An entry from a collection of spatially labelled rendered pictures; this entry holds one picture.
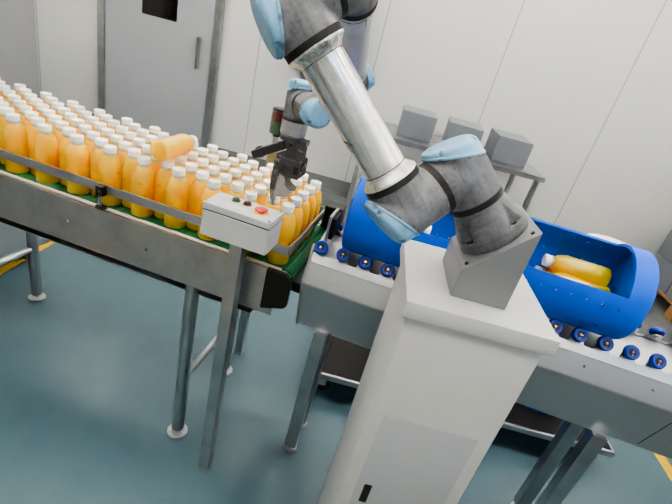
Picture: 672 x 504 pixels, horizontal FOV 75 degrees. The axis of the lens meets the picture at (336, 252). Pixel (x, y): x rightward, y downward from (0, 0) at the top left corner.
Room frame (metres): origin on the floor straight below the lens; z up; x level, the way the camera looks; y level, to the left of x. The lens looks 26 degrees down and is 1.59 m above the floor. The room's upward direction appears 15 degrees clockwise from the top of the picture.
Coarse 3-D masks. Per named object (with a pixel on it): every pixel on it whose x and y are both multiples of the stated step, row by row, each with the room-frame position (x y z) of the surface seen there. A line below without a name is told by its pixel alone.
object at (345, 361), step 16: (336, 352) 1.80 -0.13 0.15; (352, 352) 1.84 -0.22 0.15; (368, 352) 1.87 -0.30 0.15; (336, 368) 1.68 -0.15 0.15; (352, 368) 1.72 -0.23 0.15; (320, 384) 1.66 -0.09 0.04; (352, 384) 1.62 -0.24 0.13; (512, 416) 1.68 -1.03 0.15; (528, 416) 1.71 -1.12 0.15; (544, 416) 1.74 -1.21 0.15; (528, 432) 1.62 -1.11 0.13; (544, 432) 1.63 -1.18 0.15; (608, 448) 1.63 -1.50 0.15
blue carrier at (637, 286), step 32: (352, 224) 1.23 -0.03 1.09; (448, 224) 1.46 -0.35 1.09; (544, 224) 1.36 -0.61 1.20; (384, 256) 1.23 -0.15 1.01; (576, 256) 1.39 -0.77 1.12; (608, 256) 1.37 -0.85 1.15; (640, 256) 1.21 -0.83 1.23; (544, 288) 1.14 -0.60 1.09; (576, 288) 1.13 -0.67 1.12; (640, 288) 1.13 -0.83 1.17; (576, 320) 1.15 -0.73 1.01; (608, 320) 1.12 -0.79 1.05; (640, 320) 1.10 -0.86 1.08
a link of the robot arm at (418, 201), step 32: (256, 0) 0.80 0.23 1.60; (288, 0) 0.80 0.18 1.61; (320, 0) 0.83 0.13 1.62; (288, 32) 0.81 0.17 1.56; (320, 32) 0.81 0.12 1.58; (288, 64) 0.85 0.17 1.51; (320, 64) 0.82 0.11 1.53; (352, 64) 0.86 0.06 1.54; (320, 96) 0.84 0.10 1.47; (352, 96) 0.83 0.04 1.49; (352, 128) 0.82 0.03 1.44; (384, 128) 0.85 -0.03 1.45; (384, 160) 0.83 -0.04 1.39; (384, 192) 0.81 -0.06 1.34; (416, 192) 0.82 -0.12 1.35; (384, 224) 0.80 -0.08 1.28; (416, 224) 0.81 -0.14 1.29
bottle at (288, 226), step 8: (288, 216) 1.21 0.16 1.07; (288, 224) 1.21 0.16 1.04; (280, 232) 1.20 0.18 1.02; (288, 232) 1.21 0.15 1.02; (280, 240) 1.20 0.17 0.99; (288, 240) 1.21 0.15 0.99; (272, 256) 1.20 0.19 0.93; (280, 256) 1.20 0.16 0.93; (288, 256) 1.22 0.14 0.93; (280, 264) 1.20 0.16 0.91
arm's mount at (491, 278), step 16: (528, 224) 0.89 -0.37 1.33; (528, 240) 0.83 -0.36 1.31; (448, 256) 0.96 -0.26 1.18; (464, 256) 0.88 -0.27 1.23; (480, 256) 0.85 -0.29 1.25; (496, 256) 0.83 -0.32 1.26; (512, 256) 0.83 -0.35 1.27; (528, 256) 0.83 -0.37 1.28; (448, 272) 0.91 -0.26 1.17; (464, 272) 0.83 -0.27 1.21; (480, 272) 0.83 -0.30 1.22; (496, 272) 0.83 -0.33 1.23; (512, 272) 0.83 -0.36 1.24; (464, 288) 0.83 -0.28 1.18; (480, 288) 0.83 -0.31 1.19; (496, 288) 0.83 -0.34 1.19; (512, 288) 0.83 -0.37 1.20; (496, 304) 0.83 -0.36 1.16
